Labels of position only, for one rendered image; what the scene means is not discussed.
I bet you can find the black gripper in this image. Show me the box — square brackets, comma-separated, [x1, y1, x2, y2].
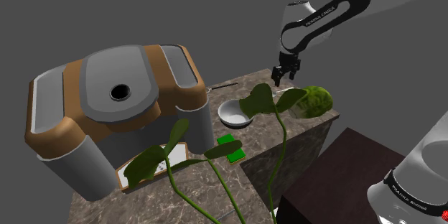
[271, 51, 302, 88]

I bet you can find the silver spoon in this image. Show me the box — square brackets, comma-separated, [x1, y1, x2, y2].
[272, 88, 295, 97]

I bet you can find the green leafy plant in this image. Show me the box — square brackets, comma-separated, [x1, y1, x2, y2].
[123, 83, 309, 224]

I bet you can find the green lettuce head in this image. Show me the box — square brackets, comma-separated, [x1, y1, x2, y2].
[287, 85, 334, 120]

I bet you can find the white bowl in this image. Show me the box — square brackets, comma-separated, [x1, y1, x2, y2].
[218, 99, 255, 129]

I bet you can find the green sponge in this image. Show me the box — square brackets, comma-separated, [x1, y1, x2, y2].
[216, 133, 246, 165]

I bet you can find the dark maroon robot stand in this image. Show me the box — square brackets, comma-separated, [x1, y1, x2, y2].
[275, 127, 407, 224]

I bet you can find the grey and brown coffee machine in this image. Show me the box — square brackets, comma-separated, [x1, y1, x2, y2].
[24, 44, 215, 202]

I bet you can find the black handled utensil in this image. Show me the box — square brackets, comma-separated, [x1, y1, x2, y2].
[205, 82, 239, 93]

